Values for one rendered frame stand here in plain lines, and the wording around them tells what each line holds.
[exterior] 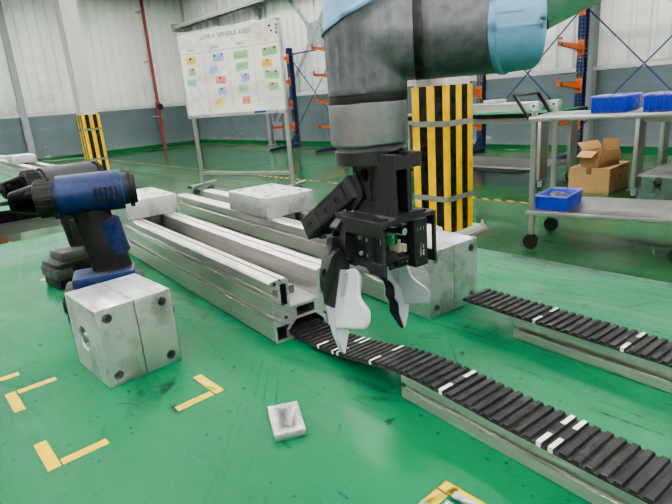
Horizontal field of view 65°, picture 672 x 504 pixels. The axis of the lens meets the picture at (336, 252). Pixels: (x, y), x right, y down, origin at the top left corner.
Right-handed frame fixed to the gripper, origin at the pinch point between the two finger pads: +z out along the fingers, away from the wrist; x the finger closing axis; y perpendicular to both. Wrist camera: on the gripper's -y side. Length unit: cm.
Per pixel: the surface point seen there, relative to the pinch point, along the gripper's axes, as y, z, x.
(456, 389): 13.4, 1.4, -1.1
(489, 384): 14.7, 1.6, 1.9
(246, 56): -525, -77, 272
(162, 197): -70, -7, 2
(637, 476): 28.9, 1.8, -0.4
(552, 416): 21.4, 1.6, 1.4
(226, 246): -40.6, -1.8, 2.3
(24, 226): -186, 12, -14
